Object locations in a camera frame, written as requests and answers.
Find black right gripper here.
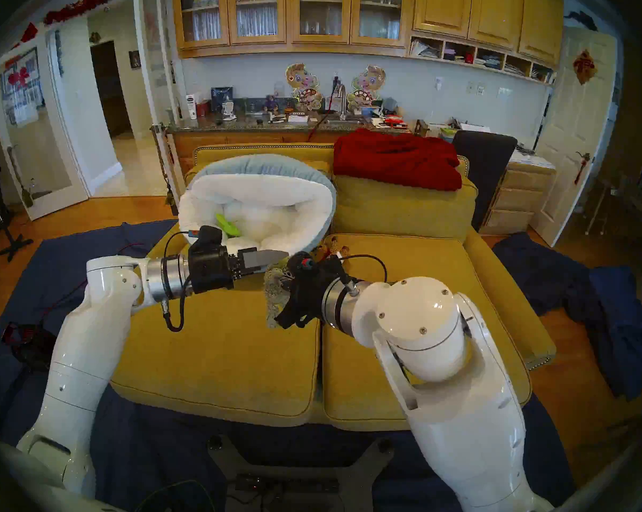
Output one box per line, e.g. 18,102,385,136
274,270,336,329

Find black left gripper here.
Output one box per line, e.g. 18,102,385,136
188,242,290,296

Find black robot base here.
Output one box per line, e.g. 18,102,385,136
208,436,396,512

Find white and blue dog bed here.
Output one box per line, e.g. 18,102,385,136
178,154,337,266

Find brown reindeer plush toy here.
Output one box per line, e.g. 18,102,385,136
321,237,351,261

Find granite counter with wood base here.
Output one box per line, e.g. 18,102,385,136
164,111,412,197

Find red blanket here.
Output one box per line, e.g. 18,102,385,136
333,128,463,191

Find yellow sofa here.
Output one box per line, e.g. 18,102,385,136
110,143,557,431

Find white glass french door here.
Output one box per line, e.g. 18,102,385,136
0,28,90,221
133,0,185,218

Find blue floor cloth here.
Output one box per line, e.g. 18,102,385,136
0,219,575,512

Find dark upholstered chair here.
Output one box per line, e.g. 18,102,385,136
451,131,519,231

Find wooden drawer cabinet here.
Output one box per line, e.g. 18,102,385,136
478,163,557,236

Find stack of papers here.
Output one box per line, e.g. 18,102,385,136
510,149,557,170

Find dark blue blanket heap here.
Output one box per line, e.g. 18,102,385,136
492,233,642,401

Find red tinsel garland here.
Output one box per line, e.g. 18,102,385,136
43,0,134,26

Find white leg stool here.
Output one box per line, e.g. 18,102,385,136
585,178,617,237

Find white panel door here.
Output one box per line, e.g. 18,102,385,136
529,26,618,247

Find red diamond door ornament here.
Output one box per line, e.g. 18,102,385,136
572,49,597,86

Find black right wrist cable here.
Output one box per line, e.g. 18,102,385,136
340,254,388,297

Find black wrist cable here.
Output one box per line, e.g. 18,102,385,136
340,254,388,297
161,231,195,333

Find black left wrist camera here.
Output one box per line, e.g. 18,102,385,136
190,226,224,250

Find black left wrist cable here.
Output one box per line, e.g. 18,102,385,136
161,231,195,333

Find hanging door bell strap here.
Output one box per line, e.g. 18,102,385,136
150,124,179,217

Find cartoon child wall decoration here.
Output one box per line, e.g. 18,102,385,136
285,63,323,111
348,66,386,111

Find red floor cable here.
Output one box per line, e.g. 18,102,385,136
41,243,147,322

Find black and red cable reel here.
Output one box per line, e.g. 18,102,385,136
1,322,55,370

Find wooden wall cabinets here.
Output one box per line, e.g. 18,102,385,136
171,0,565,85

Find black wall decoration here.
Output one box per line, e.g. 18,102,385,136
563,10,599,33

